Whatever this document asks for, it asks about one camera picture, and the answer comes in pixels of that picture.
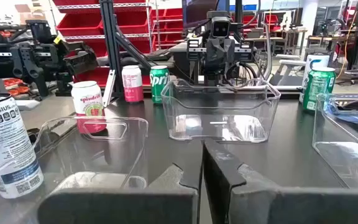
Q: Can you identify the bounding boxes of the wooden workbench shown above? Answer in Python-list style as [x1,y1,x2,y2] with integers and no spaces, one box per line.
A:
[306,34,349,58]
[272,27,309,57]

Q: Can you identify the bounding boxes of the silver metal bracket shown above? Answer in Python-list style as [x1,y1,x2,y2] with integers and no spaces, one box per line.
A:
[102,70,117,108]

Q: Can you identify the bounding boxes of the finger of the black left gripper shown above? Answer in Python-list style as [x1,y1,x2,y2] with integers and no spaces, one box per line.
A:
[205,39,221,75]
[220,39,236,75]

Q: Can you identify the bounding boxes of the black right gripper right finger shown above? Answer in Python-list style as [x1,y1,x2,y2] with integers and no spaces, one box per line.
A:
[202,138,358,224]

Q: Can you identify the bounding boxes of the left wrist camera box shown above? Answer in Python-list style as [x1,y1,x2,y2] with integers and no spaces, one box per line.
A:
[211,16,232,39]

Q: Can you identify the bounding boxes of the clear plastic storage bin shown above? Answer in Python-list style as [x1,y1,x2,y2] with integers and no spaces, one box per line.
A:
[311,92,358,189]
[160,78,282,144]
[0,115,149,200]

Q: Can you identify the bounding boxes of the black aluminium frame strut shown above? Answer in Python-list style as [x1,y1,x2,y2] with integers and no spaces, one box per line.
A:
[99,0,154,106]

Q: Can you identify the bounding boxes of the pink white Spindrift can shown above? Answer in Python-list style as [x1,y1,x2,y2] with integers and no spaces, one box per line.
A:
[121,64,145,103]
[70,80,108,134]

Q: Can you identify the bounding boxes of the grey cable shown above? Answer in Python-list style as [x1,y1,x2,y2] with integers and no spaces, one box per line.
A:
[258,21,275,82]

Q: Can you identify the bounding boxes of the yellow cable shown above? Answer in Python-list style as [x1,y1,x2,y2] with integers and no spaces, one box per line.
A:
[335,8,358,81]

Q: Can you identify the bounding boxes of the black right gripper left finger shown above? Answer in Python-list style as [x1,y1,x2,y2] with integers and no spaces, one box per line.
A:
[37,139,203,224]

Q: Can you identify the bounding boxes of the white Celsius energy can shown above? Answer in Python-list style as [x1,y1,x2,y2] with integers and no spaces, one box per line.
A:
[298,52,331,105]
[0,92,45,200]

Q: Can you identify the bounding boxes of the green Sprite soda can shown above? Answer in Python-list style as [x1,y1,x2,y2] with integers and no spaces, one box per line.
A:
[149,65,170,105]
[302,67,337,112]

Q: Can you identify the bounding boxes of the orange plastic parts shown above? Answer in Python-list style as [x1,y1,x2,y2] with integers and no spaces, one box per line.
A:
[2,77,30,97]

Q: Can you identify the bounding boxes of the dark computer monitor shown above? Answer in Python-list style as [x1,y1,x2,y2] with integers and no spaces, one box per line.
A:
[181,0,230,29]

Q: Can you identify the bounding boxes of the red storage bin rack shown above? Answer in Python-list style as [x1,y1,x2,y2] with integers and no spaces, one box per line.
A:
[52,0,185,90]

